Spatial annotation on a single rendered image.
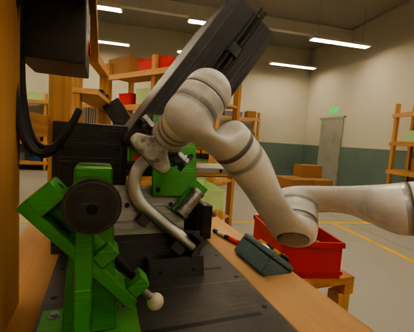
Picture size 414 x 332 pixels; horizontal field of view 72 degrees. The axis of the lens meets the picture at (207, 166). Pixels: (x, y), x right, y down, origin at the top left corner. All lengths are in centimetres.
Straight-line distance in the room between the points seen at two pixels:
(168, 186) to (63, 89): 91
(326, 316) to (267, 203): 26
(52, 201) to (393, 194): 52
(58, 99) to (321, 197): 123
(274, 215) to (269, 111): 1007
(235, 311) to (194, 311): 8
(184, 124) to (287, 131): 1049
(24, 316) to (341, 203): 61
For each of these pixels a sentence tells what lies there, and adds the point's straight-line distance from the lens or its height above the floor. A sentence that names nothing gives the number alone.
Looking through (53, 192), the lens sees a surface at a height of 114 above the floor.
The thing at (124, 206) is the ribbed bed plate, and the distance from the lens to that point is 72.
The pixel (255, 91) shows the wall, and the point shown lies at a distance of 1044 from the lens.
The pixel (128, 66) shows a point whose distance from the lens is 464.
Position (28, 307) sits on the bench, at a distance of 69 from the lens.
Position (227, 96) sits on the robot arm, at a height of 128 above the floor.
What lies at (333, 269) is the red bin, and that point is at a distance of 105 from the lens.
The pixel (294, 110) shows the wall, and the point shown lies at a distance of 1099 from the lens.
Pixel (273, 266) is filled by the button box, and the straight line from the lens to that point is 75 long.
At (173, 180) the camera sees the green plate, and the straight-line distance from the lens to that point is 73.
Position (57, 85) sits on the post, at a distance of 151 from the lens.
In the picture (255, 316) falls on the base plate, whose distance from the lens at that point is 60.
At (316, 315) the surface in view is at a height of 90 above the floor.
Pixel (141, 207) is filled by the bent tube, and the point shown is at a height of 105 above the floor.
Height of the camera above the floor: 122
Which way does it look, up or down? 5 degrees down
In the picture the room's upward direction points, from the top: 4 degrees clockwise
